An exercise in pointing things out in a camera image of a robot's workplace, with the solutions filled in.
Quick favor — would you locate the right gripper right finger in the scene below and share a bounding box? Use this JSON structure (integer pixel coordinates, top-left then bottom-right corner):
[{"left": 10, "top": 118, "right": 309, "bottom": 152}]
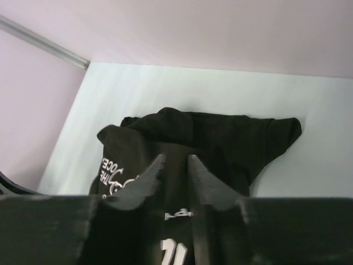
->
[{"left": 188, "top": 155, "right": 251, "bottom": 264}]

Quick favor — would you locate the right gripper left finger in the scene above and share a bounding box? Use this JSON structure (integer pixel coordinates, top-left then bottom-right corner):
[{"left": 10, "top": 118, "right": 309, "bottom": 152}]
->
[{"left": 78, "top": 155, "right": 166, "bottom": 264}]

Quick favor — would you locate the black printed t shirt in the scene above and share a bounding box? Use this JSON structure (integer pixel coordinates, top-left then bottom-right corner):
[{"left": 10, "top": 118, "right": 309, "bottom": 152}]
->
[{"left": 89, "top": 108, "right": 302, "bottom": 264}]

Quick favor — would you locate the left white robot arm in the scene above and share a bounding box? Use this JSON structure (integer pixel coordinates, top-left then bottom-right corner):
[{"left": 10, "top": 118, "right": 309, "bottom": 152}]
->
[{"left": 0, "top": 172, "right": 38, "bottom": 195}]

